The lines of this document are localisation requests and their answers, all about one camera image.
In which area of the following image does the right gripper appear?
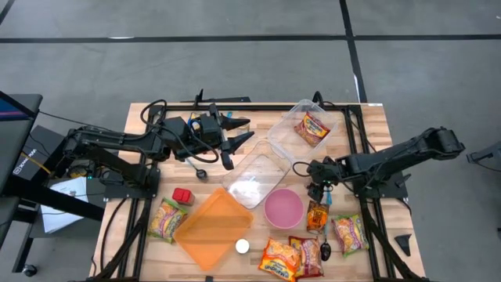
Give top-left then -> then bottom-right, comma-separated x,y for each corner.
305,156 -> 341,204

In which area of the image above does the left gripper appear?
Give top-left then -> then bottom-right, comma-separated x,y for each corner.
195,103 -> 256,171

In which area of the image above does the brown orange ramen packet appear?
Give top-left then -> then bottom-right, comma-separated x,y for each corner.
305,199 -> 330,235

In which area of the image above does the pink bowl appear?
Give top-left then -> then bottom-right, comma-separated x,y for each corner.
263,187 -> 305,230

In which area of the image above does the green yellow ramen packet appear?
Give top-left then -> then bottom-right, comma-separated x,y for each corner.
147,197 -> 189,244
330,213 -> 370,258

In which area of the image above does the orange yellow ramen packet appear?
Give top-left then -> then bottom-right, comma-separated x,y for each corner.
258,237 -> 301,282

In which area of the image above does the spice jar with red lid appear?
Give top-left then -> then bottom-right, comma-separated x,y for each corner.
171,186 -> 196,207

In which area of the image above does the bagel seasoning glass jar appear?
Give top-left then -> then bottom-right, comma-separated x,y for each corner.
234,237 -> 251,255

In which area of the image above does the clear plastic bin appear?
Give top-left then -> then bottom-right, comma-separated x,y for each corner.
221,139 -> 293,211
267,98 -> 341,165

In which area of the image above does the red yellow ramen packet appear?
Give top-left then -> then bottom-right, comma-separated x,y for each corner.
288,235 -> 325,279

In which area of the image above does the orange red ramen packet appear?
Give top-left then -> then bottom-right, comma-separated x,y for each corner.
293,111 -> 332,148

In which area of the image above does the orange translucent plastic bin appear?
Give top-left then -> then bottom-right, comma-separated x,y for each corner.
172,186 -> 255,272

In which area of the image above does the black triangular spare finger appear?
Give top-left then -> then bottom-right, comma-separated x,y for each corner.
393,233 -> 413,258

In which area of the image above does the white paper sheet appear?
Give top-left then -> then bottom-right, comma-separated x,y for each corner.
40,175 -> 90,235

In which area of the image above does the black box with white logo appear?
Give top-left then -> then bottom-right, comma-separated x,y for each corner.
11,125 -> 66,183

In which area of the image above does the black workstation cart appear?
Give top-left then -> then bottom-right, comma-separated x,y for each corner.
0,90 -> 106,275

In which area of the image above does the monitor screen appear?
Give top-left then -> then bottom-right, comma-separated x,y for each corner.
0,96 -> 31,121

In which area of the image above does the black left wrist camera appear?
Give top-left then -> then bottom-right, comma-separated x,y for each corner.
199,114 -> 221,136

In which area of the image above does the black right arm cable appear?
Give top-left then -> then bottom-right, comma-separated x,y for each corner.
292,159 -> 314,179

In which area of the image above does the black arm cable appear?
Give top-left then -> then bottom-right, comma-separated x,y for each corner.
292,159 -> 314,179
139,98 -> 220,165

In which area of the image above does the black spoon blue handle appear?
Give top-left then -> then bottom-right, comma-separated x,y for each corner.
183,156 -> 208,181
319,186 -> 333,262

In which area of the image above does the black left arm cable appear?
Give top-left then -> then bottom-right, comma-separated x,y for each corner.
139,98 -> 220,165

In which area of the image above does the yellow cable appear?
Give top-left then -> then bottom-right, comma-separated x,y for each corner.
21,151 -> 54,175

